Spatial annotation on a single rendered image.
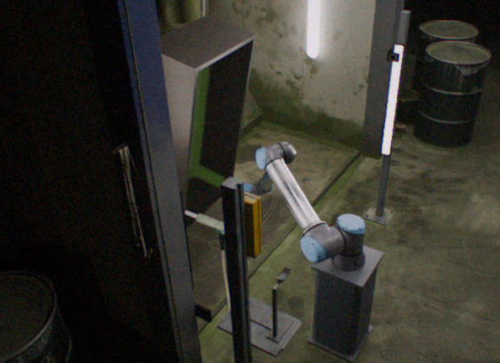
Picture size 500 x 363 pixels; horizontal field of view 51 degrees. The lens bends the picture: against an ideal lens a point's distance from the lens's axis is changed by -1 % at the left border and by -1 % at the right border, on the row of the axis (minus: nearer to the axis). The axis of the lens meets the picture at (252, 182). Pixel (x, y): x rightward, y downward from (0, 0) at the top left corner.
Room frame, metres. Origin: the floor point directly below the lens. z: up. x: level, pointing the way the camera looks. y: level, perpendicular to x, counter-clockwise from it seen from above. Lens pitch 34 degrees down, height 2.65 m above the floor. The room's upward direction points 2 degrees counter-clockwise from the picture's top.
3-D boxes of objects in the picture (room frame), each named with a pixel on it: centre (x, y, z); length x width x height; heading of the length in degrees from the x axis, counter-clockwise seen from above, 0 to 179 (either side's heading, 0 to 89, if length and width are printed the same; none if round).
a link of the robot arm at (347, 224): (2.15, -0.50, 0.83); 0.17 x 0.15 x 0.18; 117
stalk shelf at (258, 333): (1.60, -0.01, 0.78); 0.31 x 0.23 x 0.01; 56
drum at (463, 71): (4.58, -1.92, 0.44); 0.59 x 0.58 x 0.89; 160
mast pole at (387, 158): (3.33, -1.01, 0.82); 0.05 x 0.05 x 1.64; 56
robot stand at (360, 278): (2.15, -0.51, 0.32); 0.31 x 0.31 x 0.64; 56
